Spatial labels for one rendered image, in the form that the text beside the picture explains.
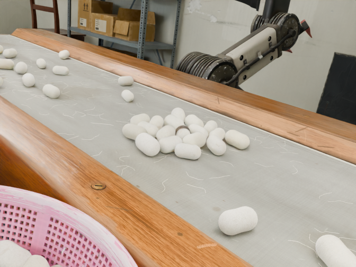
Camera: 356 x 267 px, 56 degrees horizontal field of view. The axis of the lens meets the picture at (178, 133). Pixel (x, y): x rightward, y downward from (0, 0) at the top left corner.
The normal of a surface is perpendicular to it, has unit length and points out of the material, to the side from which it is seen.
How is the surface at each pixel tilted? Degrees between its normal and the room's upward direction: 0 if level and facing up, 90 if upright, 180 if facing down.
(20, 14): 90
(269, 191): 0
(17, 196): 75
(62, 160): 0
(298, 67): 90
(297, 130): 45
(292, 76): 90
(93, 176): 0
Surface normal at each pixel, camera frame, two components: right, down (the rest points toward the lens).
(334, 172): 0.13, -0.93
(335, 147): -0.40, -0.53
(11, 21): 0.73, 0.32
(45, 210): -0.30, 0.04
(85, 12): -0.61, 0.21
